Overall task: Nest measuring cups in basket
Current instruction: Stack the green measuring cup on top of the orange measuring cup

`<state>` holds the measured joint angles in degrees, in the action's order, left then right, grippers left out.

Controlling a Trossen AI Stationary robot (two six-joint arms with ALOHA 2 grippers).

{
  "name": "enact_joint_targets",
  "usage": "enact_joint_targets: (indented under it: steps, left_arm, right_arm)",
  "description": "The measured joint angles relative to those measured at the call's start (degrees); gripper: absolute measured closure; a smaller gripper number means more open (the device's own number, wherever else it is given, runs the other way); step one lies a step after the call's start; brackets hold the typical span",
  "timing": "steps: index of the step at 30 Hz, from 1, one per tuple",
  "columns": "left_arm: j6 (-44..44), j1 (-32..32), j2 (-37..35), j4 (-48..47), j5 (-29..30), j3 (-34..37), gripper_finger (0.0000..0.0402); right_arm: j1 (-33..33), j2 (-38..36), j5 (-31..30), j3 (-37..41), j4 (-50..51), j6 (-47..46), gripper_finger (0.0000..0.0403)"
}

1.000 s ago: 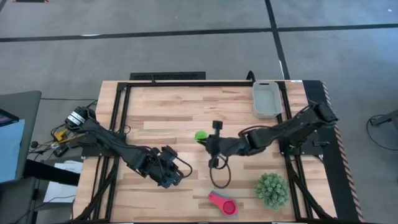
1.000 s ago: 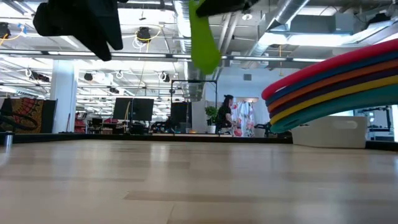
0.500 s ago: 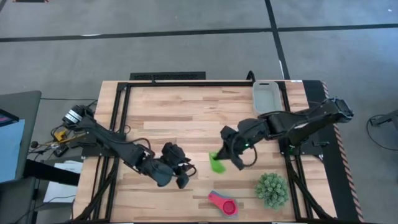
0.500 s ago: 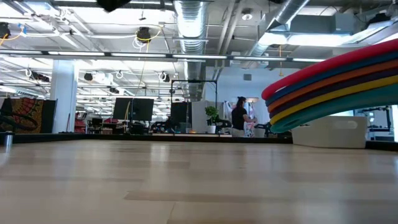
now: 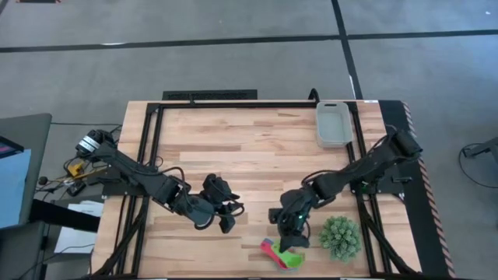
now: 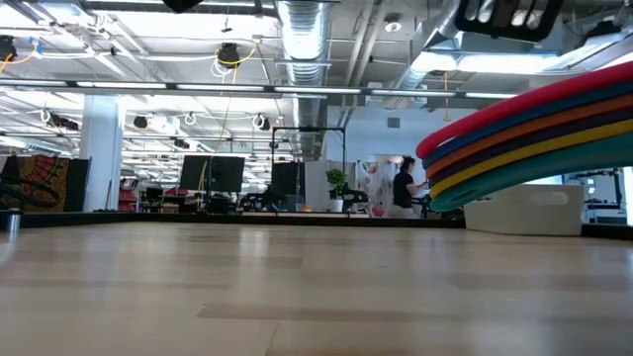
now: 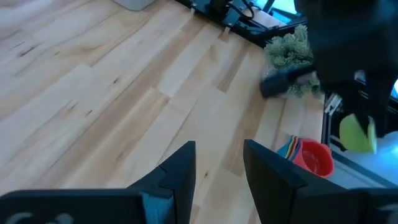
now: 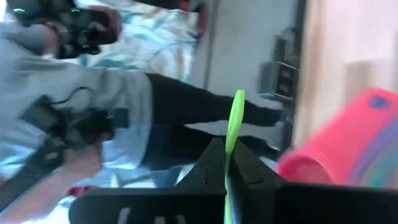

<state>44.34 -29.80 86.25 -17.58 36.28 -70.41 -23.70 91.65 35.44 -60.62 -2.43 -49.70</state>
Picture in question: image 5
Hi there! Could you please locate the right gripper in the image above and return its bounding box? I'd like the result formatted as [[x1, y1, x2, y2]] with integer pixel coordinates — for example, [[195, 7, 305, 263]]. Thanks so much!
[[268, 208, 312, 253]]

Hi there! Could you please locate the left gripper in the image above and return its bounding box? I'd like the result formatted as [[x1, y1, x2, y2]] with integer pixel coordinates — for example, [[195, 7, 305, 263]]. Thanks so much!
[[200, 173, 245, 235]]

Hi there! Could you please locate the small green measuring cup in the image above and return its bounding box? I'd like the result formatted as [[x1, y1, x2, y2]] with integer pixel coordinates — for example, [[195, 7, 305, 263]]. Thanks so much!
[[271, 238, 307, 269]]

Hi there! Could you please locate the red measuring cup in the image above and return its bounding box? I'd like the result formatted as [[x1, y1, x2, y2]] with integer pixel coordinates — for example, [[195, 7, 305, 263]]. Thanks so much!
[[259, 237, 289, 270]]

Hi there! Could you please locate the grey plastic basket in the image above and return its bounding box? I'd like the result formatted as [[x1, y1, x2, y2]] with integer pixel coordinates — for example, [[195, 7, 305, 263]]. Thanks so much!
[[315, 101, 354, 149]]

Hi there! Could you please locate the green artificial plant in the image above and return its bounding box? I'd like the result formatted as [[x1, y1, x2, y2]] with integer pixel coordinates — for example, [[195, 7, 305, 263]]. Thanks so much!
[[317, 215, 362, 262]]

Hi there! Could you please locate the black floor vent grille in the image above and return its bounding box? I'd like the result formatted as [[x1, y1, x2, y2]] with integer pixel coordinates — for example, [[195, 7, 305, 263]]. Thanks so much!
[[162, 89, 258, 101]]

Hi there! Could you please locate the black ramp with striped edge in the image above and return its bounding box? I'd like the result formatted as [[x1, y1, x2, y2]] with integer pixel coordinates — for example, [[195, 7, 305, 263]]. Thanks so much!
[[378, 99, 457, 279]]

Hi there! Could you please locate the small black box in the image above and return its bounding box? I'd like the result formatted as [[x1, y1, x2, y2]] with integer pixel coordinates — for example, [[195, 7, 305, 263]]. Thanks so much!
[[65, 180, 87, 198]]

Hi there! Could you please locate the white paper sheet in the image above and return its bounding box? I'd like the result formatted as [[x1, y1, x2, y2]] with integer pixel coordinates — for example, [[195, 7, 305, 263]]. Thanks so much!
[[53, 200, 104, 255]]

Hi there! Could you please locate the black desk beam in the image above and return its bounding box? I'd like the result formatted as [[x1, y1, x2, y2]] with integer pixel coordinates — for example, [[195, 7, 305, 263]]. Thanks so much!
[[29, 198, 101, 233]]

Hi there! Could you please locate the grey floor stand foot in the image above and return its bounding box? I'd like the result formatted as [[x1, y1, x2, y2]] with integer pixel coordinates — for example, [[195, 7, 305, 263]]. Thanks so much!
[[462, 136, 498, 159]]

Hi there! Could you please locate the grey cabinet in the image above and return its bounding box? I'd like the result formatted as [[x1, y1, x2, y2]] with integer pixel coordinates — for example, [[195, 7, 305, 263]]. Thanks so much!
[[0, 221, 47, 280]]

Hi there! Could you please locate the blue monitor screen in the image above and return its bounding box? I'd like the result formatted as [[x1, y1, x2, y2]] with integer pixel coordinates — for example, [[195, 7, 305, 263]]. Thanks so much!
[[0, 135, 33, 230]]

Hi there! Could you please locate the yellow cable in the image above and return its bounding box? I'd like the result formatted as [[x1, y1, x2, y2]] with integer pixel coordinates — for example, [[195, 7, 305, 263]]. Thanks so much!
[[66, 161, 108, 180]]

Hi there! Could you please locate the black floor cable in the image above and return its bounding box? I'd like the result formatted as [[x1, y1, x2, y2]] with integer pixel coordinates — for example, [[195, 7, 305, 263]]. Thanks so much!
[[458, 142, 498, 191]]

